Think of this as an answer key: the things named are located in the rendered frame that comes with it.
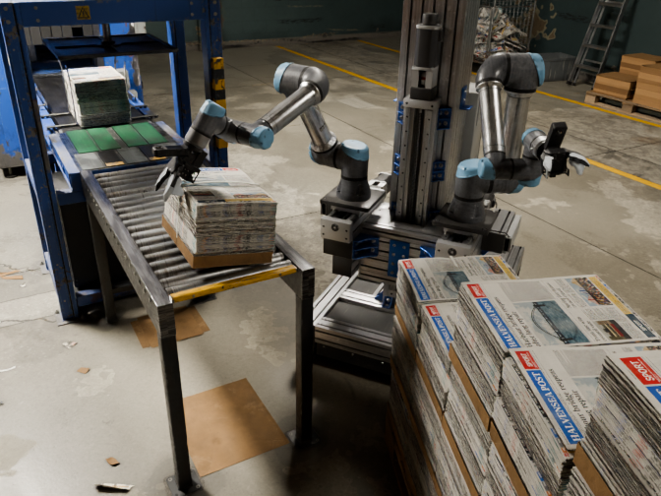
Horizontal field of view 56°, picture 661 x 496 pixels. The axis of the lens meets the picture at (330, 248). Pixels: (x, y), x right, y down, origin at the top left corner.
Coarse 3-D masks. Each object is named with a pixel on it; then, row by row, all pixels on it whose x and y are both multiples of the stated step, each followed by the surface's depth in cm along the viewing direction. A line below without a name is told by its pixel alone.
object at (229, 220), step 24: (192, 192) 204; (216, 192) 208; (240, 192) 212; (264, 192) 216; (192, 216) 199; (216, 216) 200; (240, 216) 204; (264, 216) 209; (192, 240) 203; (216, 240) 203; (240, 240) 207; (264, 240) 212
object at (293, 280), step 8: (280, 240) 233; (280, 248) 227; (288, 248) 228; (288, 256) 222; (296, 256) 222; (296, 264) 217; (304, 264) 217; (304, 272) 214; (312, 272) 215; (288, 280) 226; (296, 280) 219; (304, 280) 215; (312, 280) 217; (296, 288) 221; (304, 288) 217; (312, 288) 218; (304, 296) 218; (312, 296) 220
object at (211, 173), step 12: (204, 168) 230; (216, 168) 232; (228, 168) 234; (204, 180) 218; (216, 180) 220; (228, 180) 222; (240, 180) 225; (252, 180) 227; (168, 204) 225; (168, 216) 225
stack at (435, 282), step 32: (480, 256) 219; (416, 288) 198; (448, 288) 199; (416, 320) 196; (448, 320) 182; (448, 352) 168; (416, 384) 199; (448, 384) 170; (416, 416) 203; (448, 416) 170; (416, 448) 203; (448, 448) 170; (480, 448) 147; (416, 480) 205; (448, 480) 170; (480, 480) 147
